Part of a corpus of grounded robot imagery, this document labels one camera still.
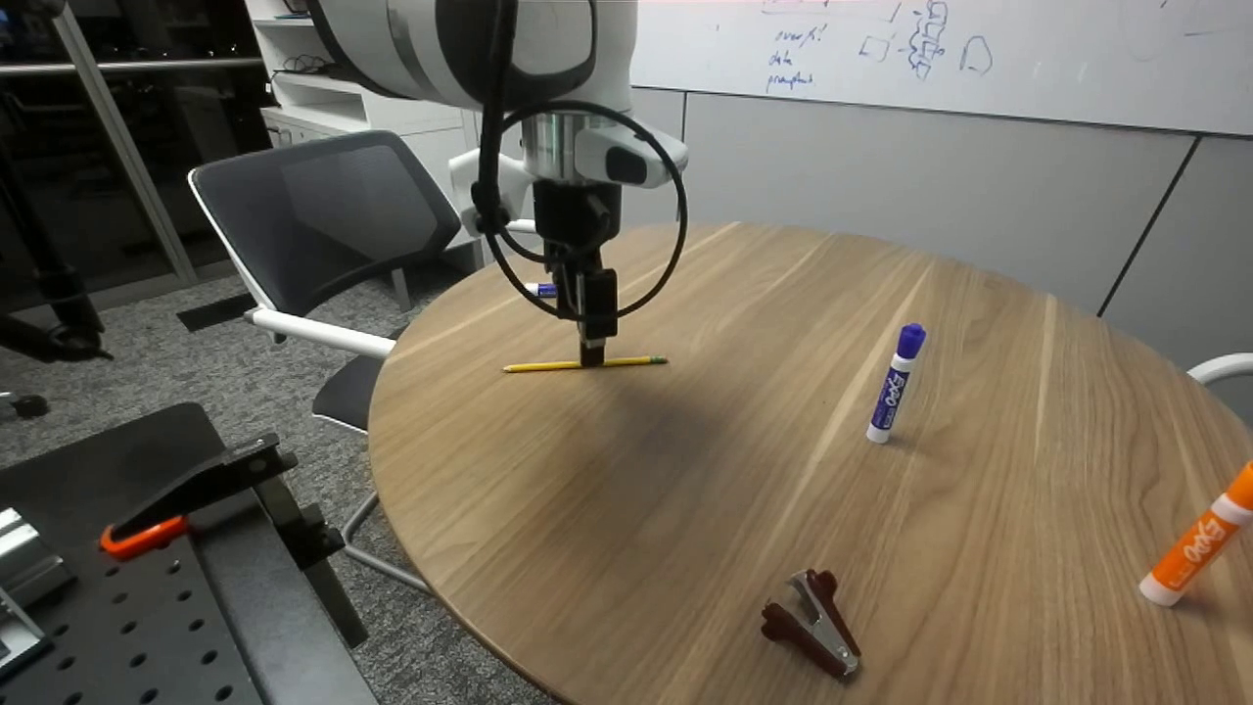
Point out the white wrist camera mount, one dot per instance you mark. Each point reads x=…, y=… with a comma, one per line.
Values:
x=611, y=148

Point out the orange white marker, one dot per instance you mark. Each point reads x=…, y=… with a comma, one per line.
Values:
x=1196, y=550

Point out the black tripod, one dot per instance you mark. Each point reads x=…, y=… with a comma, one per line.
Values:
x=46, y=275

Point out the small blue marker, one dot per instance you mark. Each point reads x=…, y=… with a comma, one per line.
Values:
x=547, y=290

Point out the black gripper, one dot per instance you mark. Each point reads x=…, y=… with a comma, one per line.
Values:
x=574, y=217

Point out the blue and white marker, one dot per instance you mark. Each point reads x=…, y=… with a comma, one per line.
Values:
x=893, y=392

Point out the whiteboard with blue writing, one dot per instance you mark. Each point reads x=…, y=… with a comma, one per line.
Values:
x=991, y=53

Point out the brown staple remover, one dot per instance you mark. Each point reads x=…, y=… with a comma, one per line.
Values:
x=813, y=626

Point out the grey diagonal metal pole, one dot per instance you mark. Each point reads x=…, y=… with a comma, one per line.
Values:
x=122, y=143

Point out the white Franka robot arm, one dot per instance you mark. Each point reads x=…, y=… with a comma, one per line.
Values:
x=393, y=46

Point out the black floor plate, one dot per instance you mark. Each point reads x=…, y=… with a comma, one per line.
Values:
x=215, y=310

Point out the grey mesh office chair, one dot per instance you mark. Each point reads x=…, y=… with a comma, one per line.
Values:
x=325, y=217

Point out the yellow pencil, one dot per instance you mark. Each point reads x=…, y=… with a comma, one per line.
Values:
x=550, y=366

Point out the small black floor object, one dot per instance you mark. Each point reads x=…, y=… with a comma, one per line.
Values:
x=25, y=406

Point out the white chair armrest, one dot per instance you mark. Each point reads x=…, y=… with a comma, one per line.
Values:
x=1219, y=370

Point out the white shelf unit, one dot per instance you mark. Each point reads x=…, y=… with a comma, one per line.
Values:
x=320, y=98

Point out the grey metal bracket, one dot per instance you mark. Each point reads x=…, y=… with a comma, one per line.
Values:
x=25, y=550
x=16, y=632

